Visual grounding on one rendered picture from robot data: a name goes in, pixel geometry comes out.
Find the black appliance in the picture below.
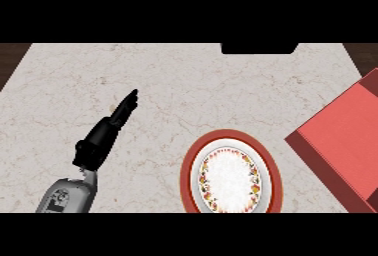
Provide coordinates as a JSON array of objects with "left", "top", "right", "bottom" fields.
[{"left": 221, "top": 43, "right": 300, "bottom": 55}]

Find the red-rimmed floral plate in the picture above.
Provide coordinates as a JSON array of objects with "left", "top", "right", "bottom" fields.
[{"left": 179, "top": 129, "right": 286, "bottom": 214}]

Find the red cardboard box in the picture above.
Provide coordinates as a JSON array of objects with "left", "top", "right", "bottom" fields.
[{"left": 284, "top": 67, "right": 378, "bottom": 214}]

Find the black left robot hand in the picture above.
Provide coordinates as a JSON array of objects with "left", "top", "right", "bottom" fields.
[{"left": 72, "top": 88, "right": 141, "bottom": 172}]

